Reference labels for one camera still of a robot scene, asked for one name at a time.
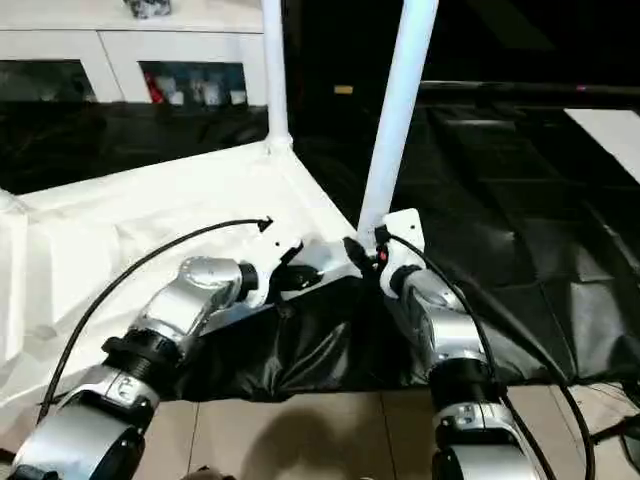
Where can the white plastic table leg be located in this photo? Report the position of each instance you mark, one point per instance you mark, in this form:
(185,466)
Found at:
(395,120)
(10,202)
(276,70)

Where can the white plastic table top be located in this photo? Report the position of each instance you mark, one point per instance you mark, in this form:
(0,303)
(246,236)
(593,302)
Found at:
(100,230)

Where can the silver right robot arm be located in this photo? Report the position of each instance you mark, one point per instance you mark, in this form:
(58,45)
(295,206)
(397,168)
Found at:
(450,335)

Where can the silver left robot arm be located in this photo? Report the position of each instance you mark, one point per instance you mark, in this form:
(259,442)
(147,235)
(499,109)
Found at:
(185,310)

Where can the black mat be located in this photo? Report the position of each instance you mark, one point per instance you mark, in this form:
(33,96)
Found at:
(480,250)

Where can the small yellow tag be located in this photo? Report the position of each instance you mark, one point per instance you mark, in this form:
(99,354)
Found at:
(344,90)

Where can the grey robot foot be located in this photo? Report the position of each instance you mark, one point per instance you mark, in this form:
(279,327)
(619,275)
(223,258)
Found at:
(210,474)

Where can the white flat board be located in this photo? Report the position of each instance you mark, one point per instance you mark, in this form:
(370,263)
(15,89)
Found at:
(608,128)

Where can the white cabinet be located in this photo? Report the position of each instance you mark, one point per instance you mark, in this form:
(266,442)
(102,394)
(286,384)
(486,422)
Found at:
(120,45)

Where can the black floor stand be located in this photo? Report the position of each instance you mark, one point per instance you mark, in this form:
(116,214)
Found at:
(618,430)

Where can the grey object on cabinet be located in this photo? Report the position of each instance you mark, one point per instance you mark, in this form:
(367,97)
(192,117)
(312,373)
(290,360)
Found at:
(148,7)

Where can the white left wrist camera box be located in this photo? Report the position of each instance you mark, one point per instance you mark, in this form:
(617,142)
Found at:
(272,262)

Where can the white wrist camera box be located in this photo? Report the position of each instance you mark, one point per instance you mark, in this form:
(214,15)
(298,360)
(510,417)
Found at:
(272,262)
(402,235)

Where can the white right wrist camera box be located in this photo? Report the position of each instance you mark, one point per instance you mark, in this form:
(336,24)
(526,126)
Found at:
(402,235)

